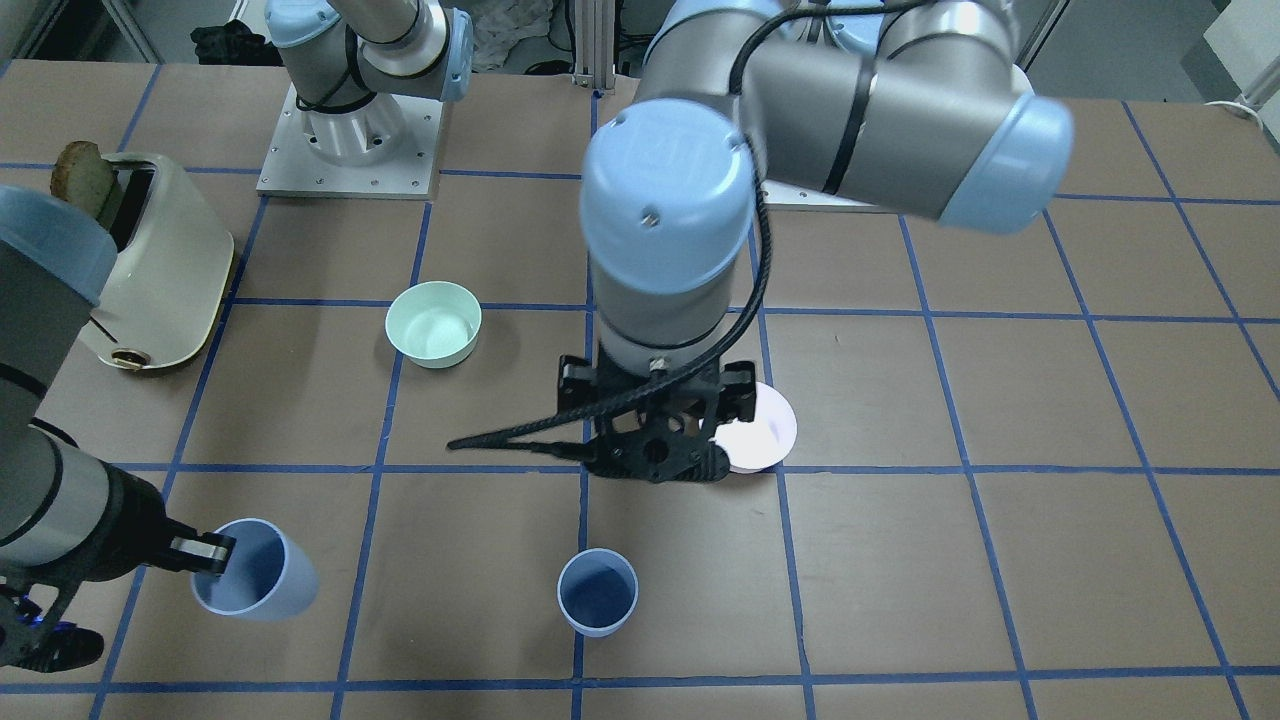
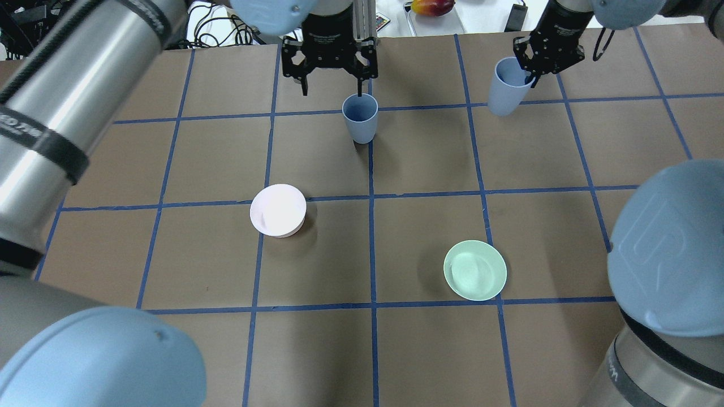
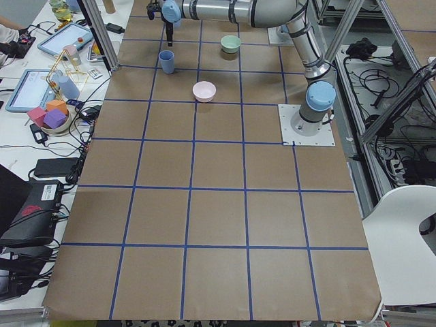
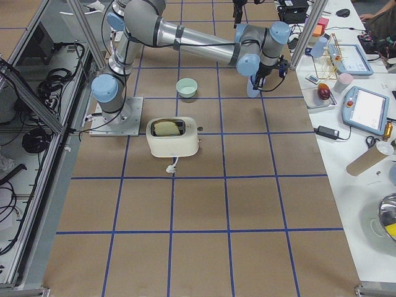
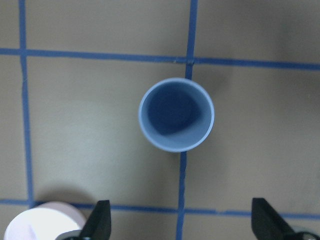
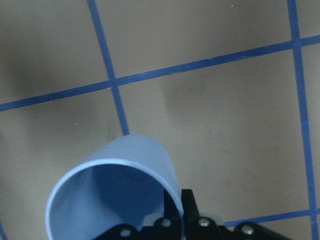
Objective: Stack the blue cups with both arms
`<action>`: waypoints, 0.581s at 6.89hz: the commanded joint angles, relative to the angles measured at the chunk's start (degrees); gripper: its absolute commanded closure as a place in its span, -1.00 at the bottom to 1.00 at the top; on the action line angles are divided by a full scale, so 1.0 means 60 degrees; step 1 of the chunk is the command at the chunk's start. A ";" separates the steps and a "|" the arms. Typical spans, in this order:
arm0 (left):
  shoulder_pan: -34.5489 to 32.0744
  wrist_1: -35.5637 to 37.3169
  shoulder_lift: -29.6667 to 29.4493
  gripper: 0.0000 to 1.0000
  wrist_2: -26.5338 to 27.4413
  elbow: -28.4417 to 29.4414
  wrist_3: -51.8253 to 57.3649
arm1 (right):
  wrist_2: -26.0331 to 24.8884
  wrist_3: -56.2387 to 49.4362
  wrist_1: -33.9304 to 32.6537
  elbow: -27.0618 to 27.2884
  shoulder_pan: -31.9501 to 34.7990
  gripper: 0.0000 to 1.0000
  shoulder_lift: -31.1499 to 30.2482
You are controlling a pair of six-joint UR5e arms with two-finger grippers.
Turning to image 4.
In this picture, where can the blue cup on rack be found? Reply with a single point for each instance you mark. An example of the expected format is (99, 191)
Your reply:
(319, 47)

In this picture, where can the green bowl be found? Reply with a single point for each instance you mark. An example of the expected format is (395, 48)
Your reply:
(186, 87)

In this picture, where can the mango fruit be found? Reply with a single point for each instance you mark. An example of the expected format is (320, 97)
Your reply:
(323, 91)

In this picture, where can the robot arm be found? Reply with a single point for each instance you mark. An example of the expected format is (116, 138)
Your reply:
(255, 51)

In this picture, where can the brass cylinder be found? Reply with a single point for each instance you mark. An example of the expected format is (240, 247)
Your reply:
(387, 131)

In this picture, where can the near teach pendant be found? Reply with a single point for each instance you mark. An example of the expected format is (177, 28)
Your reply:
(365, 110)

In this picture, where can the cream toaster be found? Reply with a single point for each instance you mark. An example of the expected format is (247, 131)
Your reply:
(184, 145)

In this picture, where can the teach pendant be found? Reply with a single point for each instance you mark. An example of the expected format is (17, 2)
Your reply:
(365, 110)
(350, 59)

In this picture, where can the blue cup at gripper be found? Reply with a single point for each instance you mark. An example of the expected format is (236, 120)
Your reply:
(255, 85)

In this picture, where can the remote control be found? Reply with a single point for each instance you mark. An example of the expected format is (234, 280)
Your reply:
(312, 78)

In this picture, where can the black computer mouse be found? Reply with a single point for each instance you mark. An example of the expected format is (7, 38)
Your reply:
(343, 13)

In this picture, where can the bread slice in toaster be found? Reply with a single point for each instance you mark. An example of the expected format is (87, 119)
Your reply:
(166, 128)

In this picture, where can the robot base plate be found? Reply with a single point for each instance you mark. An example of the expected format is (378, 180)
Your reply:
(126, 124)

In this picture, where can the black scissors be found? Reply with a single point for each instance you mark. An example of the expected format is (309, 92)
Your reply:
(371, 141)

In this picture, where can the gold wire cup rack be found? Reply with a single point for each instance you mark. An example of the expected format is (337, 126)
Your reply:
(326, 66)

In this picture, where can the steel mixing bowl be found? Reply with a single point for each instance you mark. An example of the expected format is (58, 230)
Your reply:
(386, 214)

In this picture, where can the far teach pendant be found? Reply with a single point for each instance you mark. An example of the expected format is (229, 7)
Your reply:
(350, 59)

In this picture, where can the aluminium frame post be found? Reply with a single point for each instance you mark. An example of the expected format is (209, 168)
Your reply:
(315, 14)

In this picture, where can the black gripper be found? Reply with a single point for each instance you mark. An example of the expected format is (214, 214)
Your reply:
(263, 72)

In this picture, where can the pale pink cup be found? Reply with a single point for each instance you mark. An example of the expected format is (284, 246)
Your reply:
(343, 81)

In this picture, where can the orange sticky note block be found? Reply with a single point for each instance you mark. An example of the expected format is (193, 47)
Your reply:
(320, 27)

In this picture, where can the kitchen scale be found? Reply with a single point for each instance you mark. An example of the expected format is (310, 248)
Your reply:
(314, 104)

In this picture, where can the cardboard tube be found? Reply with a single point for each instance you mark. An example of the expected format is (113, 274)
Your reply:
(369, 158)

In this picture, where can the black power adapter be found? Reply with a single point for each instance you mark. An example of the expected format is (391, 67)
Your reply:
(327, 132)

